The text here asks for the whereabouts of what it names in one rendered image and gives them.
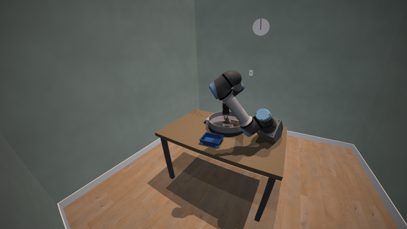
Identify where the blue open crate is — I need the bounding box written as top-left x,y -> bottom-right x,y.
199,132 -> 224,148

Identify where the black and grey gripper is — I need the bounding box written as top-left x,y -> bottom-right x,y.
222,102 -> 229,120

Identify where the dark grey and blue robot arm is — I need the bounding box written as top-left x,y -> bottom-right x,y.
209,70 -> 277,137

